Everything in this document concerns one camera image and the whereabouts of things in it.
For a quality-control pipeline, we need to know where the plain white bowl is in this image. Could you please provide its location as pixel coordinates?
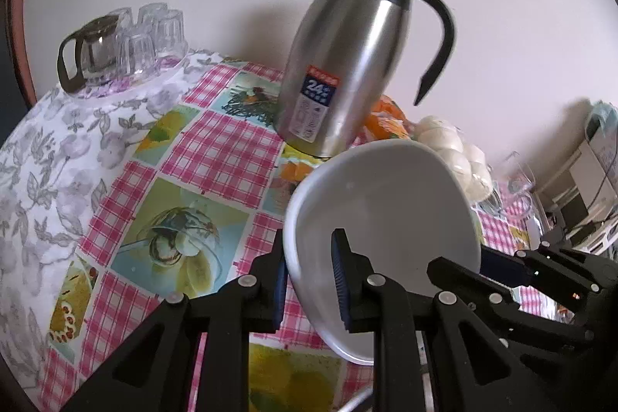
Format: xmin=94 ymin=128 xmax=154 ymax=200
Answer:
xmin=283 ymin=139 xmax=481 ymax=366

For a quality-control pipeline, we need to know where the stainless steel basin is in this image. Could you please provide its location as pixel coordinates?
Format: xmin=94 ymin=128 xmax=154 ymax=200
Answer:
xmin=334 ymin=386 xmax=374 ymax=412

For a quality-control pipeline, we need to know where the clear glass mug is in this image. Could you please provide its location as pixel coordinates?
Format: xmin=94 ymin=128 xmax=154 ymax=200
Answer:
xmin=482 ymin=152 xmax=542 ymax=248

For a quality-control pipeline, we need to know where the bag of white buns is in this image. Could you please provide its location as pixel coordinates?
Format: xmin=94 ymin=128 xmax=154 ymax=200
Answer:
xmin=414 ymin=115 xmax=493 ymax=204

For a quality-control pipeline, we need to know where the pink checkered plastic tablecloth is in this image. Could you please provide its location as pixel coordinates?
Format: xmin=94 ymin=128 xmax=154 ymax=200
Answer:
xmin=37 ymin=61 xmax=571 ymax=412

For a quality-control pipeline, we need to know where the grey floral fleece tablecloth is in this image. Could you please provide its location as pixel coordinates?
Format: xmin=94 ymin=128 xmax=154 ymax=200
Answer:
xmin=1 ymin=50 xmax=227 ymax=399

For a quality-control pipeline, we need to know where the orange snack packet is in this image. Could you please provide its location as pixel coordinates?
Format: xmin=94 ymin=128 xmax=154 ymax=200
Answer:
xmin=362 ymin=95 xmax=411 ymax=141

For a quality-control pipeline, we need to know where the stainless steel thermos jug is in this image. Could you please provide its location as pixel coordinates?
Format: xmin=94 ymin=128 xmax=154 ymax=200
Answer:
xmin=275 ymin=0 xmax=456 ymax=158

